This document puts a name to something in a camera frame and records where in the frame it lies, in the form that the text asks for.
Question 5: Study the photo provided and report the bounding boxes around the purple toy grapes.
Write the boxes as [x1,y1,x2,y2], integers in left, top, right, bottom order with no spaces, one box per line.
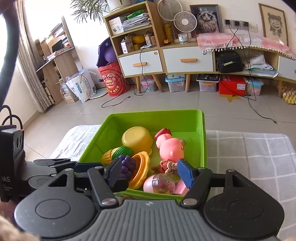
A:
[119,155,136,181]

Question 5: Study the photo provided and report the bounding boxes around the pink capsule ball toy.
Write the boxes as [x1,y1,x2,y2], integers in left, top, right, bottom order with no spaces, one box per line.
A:
[142,173,179,194]

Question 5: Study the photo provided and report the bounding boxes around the red dwarf figurine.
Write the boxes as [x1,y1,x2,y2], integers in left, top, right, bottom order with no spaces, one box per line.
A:
[151,160,178,174]

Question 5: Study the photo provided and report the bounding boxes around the yellow toy corn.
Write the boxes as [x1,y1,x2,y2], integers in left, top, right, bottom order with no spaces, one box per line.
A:
[101,146,134,164]

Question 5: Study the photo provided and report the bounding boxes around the pink pig toy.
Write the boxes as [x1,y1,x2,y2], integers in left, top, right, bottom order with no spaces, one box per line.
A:
[154,128,186,163]

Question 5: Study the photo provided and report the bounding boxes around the green plastic storage box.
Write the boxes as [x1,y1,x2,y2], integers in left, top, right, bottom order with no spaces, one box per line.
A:
[79,109,207,202]

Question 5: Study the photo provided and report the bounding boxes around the orange toy pumpkin half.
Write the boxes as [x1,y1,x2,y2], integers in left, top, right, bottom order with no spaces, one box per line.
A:
[128,151,150,190]

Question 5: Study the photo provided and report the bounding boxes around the yellow toy pot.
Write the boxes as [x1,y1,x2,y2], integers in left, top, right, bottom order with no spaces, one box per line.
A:
[121,126,153,156]

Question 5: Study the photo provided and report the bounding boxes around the grey checked tablecloth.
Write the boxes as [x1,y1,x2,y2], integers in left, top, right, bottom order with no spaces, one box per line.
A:
[49,124,296,239]

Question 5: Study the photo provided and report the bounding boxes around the white paper shopping bag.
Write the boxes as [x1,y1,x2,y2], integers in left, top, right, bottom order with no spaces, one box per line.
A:
[65,69,97,103]

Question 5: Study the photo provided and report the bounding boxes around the red cartoon bucket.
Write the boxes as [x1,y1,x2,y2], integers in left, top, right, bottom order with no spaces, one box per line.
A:
[98,62,130,97]

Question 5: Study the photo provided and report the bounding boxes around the clear bin blue lid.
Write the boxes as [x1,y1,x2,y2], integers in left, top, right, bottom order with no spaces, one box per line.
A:
[165,74,186,92]

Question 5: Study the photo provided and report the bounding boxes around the red cardboard box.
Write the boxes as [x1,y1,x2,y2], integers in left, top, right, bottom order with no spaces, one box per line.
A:
[219,75,246,96]

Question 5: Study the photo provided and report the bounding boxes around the wooden bookshelf by window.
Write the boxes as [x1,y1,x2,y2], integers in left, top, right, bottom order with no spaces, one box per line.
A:
[35,17,80,104]

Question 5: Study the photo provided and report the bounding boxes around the purple plush toy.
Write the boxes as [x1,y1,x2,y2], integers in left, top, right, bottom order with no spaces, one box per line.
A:
[96,37,117,67]

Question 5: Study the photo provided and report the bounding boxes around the black bag on shelf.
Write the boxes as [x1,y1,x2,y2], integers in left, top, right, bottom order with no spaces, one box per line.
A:
[215,50,243,73]

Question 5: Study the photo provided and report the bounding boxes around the egg carton stack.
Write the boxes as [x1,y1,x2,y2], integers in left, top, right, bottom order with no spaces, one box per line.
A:
[280,86,296,105]

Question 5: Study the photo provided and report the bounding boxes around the pink checked cloth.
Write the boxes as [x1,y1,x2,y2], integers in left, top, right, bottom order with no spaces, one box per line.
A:
[197,32,295,60]

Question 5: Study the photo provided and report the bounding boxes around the wooden white sideboard cabinet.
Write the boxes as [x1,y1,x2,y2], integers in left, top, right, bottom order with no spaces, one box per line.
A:
[104,1,295,91]

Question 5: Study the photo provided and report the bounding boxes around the white desk fan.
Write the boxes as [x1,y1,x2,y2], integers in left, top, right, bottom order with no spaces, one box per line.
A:
[173,11,197,44]

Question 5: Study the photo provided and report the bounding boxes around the framed cat picture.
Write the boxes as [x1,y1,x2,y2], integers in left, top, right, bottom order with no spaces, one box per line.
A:
[190,4,222,34]

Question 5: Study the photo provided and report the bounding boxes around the framed cartoon girl picture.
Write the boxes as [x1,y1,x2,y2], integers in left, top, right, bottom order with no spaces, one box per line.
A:
[258,3,289,46]

